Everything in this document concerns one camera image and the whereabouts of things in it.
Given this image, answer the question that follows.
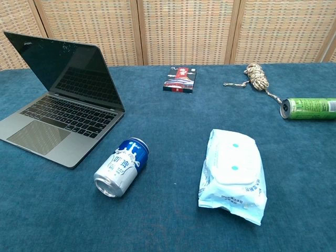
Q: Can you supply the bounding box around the woven rattan folding screen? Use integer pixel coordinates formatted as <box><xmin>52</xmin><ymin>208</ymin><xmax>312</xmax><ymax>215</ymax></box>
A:
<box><xmin>0</xmin><ymin>0</ymin><xmax>336</xmax><ymax>70</ymax></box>

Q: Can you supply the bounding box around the blue white beverage can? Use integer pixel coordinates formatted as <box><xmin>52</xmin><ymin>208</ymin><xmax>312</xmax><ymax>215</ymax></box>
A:
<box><xmin>93</xmin><ymin>136</ymin><xmax>150</xmax><ymax>198</ymax></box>

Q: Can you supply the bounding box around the black red printed box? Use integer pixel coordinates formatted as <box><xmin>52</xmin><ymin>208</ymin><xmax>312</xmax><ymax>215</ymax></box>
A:
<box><xmin>162</xmin><ymin>66</ymin><xmax>198</xmax><ymax>94</ymax></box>

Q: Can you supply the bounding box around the grey laptop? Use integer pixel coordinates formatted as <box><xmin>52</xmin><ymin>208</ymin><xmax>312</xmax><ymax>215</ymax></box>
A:
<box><xmin>0</xmin><ymin>30</ymin><xmax>126</xmax><ymax>169</ymax></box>

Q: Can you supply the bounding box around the beige coiled rope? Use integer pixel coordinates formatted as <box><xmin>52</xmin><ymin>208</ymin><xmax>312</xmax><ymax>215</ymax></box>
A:
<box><xmin>223</xmin><ymin>63</ymin><xmax>284</xmax><ymax>103</ymax></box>

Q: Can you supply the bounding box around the blue tablecloth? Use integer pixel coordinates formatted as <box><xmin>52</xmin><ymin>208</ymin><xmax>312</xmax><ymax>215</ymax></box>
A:
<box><xmin>0</xmin><ymin>61</ymin><xmax>336</xmax><ymax>252</ymax></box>

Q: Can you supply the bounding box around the green beverage can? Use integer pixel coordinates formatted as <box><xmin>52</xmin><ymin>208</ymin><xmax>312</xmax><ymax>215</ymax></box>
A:
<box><xmin>279</xmin><ymin>97</ymin><xmax>336</xmax><ymax>120</ymax></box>

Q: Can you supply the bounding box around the light blue wet wipes pack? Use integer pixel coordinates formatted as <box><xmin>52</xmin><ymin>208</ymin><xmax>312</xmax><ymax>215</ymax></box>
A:
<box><xmin>197</xmin><ymin>128</ymin><xmax>268</xmax><ymax>226</ymax></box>

